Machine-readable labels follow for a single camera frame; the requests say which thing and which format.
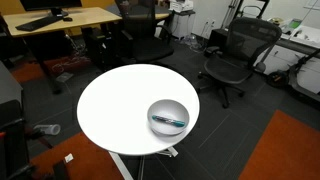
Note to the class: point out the clear plastic bottle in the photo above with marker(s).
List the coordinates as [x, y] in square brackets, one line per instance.
[50, 129]

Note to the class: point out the black padded office chair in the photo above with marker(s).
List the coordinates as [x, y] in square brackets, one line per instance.
[150, 50]

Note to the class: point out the grey cabinet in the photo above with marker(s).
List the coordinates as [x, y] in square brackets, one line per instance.
[8, 86]

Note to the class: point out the white table base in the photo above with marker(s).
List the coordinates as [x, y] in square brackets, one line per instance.
[117, 164]

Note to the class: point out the grey floor box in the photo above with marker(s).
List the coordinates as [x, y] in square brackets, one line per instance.
[64, 77]

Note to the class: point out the wooden desk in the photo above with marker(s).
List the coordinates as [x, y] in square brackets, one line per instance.
[86, 16]
[162, 16]

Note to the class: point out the black mesh office chair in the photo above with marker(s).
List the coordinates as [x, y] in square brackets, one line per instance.
[226, 68]

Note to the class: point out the black kick scooter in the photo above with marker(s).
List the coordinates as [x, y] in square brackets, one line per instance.
[276, 79]

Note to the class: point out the grey bowl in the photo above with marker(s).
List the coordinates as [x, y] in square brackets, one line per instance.
[166, 129]

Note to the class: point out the black computer monitor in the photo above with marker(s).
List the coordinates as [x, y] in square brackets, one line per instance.
[50, 4]

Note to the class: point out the white paper scrap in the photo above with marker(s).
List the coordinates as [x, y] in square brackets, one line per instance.
[69, 158]

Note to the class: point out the black keyboard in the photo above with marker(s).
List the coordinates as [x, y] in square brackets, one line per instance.
[38, 23]

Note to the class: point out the black computer mouse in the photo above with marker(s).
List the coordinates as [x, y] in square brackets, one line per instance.
[67, 19]

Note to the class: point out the black tripod stand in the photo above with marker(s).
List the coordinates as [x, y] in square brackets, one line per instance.
[248, 10]

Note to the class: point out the green marker pen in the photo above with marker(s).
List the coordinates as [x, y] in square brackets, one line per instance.
[166, 120]

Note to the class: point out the black chair with armrest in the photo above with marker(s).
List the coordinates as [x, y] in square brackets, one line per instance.
[11, 143]

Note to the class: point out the green and white device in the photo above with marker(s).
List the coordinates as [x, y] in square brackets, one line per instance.
[295, 23]

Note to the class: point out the white printer stand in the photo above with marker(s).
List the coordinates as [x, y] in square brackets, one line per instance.
[182, 26]

